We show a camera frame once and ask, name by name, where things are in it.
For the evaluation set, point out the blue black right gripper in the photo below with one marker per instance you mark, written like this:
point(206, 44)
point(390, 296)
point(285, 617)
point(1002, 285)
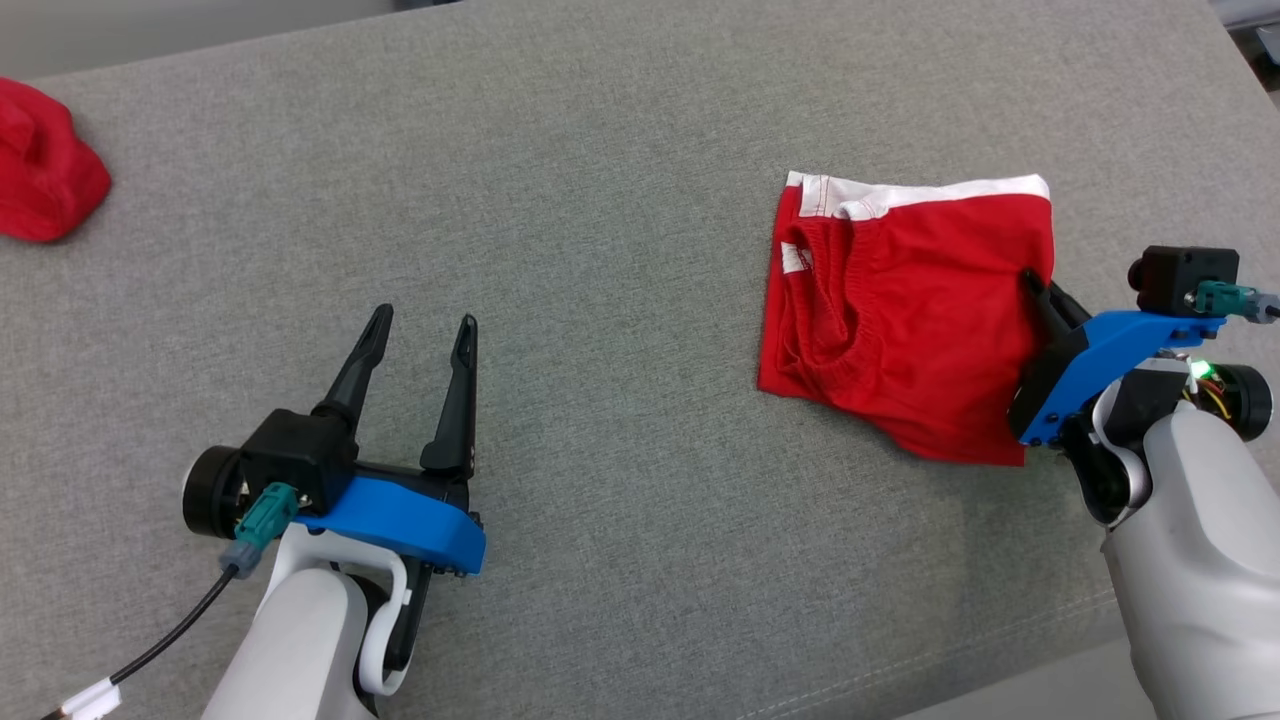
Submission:
point(1110, 345)

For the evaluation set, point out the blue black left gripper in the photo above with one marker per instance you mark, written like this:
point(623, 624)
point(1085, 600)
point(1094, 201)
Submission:
point(410, 525)

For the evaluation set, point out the red shorts with white stripe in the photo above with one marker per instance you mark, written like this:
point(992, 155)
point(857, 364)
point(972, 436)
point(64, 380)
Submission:
point(920, 300)

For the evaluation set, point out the red and white jersey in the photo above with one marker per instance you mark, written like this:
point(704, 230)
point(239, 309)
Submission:
point(45, 170)

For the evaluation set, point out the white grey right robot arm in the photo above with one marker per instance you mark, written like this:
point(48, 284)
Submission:
point(1200, 560)

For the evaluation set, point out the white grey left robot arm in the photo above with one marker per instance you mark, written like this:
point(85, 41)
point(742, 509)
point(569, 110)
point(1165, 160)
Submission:
point(300, 640)

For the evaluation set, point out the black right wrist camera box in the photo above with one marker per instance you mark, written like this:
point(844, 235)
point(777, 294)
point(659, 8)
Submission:
point(1180, 275)

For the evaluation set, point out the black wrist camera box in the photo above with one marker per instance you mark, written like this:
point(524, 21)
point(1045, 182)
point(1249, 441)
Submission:
point(1180, 275)
point(300, 455)

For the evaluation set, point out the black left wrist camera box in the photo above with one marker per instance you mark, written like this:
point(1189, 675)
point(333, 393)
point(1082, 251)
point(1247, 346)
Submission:
point(300, 455)

